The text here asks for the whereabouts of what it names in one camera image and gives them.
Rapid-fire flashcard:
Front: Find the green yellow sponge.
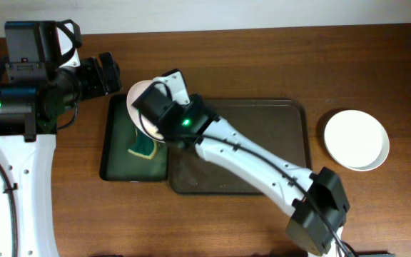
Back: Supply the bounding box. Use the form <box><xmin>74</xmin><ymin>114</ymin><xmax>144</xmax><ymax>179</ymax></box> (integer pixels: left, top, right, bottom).
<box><xmin>128</xmin><ymin>128</ymin><xmax>158</xmax><ymax>160</ymax></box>

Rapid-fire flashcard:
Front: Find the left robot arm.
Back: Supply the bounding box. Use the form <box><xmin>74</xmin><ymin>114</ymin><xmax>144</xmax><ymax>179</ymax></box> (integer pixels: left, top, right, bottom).
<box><xmin>0</xmin><ymin>51</ymin><xmax>121</xmax><ymax>256</ymax></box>

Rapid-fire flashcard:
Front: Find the white plate with stain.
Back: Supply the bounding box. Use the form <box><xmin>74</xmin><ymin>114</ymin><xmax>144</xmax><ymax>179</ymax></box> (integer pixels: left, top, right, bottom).
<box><xmin>323</xmin><ymin>109</ymin><xmax>391</xmax><ymax>169</ymax></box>

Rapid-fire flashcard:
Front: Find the pink-white plate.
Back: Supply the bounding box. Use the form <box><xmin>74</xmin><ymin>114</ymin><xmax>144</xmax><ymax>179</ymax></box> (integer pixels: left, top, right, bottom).
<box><xmin>126</xmin><ymin>80</ymin><xmax>164</xmax><ymax>143</ymax></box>

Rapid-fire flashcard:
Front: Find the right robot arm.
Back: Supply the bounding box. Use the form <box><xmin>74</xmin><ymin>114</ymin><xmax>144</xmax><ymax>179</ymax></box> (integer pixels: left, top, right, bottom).
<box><xmin>156</xmin><ymin>96</ymin><xmax>354</xmax><ymax>256</ymax></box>

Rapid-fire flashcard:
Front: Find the green tray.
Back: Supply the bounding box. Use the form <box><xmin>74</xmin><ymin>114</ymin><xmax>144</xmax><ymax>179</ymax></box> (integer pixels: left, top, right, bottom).
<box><xmin>99</xmin><ymin>94</ymin><xmax>168</xmax><ymax>182</ymax></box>

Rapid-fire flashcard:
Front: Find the dark brown tray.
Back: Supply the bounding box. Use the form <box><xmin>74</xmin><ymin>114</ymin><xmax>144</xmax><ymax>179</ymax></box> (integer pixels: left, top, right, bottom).
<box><xmin>168</xmin><ymin>99</ymin><xmax>312</xmax><ymax>195</ymax></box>

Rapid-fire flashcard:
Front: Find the grey-white plate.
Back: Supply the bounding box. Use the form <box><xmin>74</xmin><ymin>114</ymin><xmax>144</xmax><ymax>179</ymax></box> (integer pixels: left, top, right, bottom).
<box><xmin>326</xmin><ymin>142</ymin><xmax>390</xmax><ymax>172</ymax></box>

